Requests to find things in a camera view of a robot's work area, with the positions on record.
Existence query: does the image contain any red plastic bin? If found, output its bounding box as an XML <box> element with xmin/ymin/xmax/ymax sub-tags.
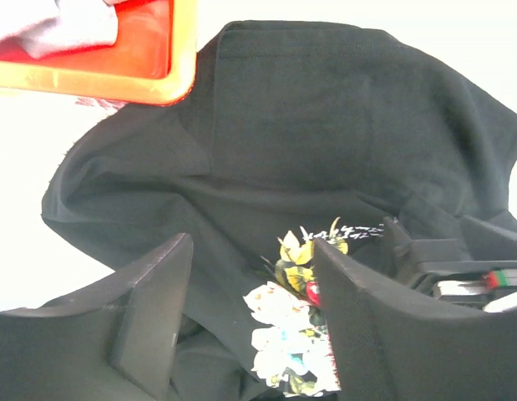
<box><xmin>0</xmin><ymin>1</ymin><xmax>198</xmax><ymax>105</ymax></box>

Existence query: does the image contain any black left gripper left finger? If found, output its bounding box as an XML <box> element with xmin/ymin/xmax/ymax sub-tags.
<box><xmin>0</xmin><ymin>234</ymin><xmax>193</xmax><ymax>400</ymax></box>

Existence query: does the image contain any black floral print t-shirt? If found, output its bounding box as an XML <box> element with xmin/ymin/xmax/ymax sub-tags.
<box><xmin>42</xmin><ymin>21</ymin><xmax>517</xmax><ymax>400</ymax></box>

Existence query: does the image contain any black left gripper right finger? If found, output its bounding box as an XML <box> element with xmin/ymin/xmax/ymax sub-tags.
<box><xmin>313</xmin><ymin>240</ymin><xmax>517</xmax><ymax>400</ymax></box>

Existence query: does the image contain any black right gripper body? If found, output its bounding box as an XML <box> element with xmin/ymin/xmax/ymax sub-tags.
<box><xmin>383</xmin><ymin>216</ymin><xmax>517</xmax><ymax>312</ymax></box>

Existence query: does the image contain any grey shirt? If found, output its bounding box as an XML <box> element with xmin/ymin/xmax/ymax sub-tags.
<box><xmin>0</xmin><ymin>0</ymin><xmax>119</xmax><ymax>58</ymax></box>

